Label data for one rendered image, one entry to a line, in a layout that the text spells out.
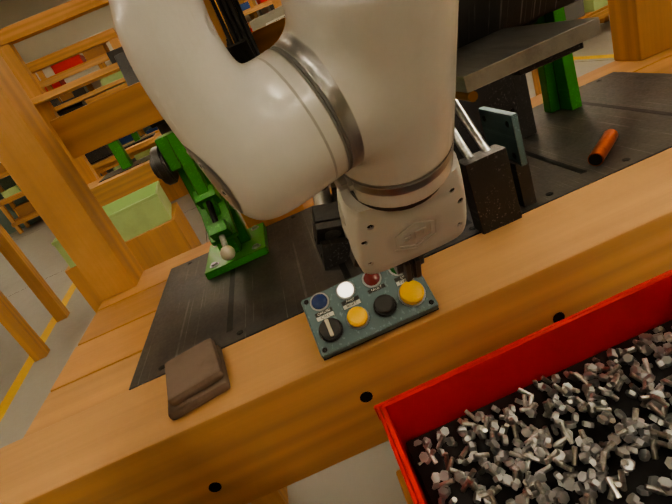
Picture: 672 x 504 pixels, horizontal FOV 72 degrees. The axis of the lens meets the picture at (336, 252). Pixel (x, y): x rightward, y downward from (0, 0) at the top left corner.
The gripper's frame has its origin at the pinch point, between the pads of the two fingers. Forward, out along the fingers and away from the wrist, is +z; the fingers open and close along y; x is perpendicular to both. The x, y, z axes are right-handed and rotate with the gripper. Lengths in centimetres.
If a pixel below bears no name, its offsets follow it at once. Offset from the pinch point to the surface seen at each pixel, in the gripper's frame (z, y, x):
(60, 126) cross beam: 21, -50, 74
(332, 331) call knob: 7.8, -10.4, -0.7
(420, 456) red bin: 3.0, -7.0, -16.8
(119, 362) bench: 27, -47, 18
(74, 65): 322, -225, 637
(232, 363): 15.0, -24.8, 3.8
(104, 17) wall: 429, -218, 938
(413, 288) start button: 7.8, 0.3, 0.0
